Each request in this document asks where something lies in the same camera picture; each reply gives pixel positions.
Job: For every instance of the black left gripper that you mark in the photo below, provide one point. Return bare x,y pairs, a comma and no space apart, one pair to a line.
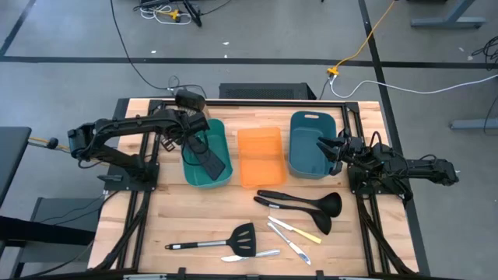
190,122

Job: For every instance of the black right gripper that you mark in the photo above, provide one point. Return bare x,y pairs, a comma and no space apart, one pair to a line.
352,148

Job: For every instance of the black perforated spatula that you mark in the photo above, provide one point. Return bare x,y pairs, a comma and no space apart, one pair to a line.
214,167

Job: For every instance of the black ladle with white label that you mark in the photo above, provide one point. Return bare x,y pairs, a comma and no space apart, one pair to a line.
322,221

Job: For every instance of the silver table knife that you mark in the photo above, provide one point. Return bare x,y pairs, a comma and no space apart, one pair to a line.
264,253
297,249

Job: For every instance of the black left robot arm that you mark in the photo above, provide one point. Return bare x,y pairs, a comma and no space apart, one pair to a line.
116,124

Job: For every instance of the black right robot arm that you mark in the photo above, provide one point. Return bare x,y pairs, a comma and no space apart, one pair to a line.
424,169

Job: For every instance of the dark blue-grey plastic bin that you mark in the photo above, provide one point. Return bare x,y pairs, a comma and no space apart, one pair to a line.
307,155

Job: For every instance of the teal green plastic bin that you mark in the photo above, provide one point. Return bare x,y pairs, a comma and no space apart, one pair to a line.
194,179

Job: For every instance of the black boxy device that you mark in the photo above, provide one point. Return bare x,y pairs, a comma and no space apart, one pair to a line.
190,100

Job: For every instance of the black mesh computer case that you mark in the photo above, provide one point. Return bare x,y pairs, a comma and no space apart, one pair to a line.
264,91

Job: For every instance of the grey desk leg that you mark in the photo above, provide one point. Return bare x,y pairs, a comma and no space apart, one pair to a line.
447,21

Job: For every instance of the black side table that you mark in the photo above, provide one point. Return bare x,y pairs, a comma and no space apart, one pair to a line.
11,155

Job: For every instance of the black aluminium rig frame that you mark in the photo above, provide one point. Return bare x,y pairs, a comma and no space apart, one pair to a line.
253,103

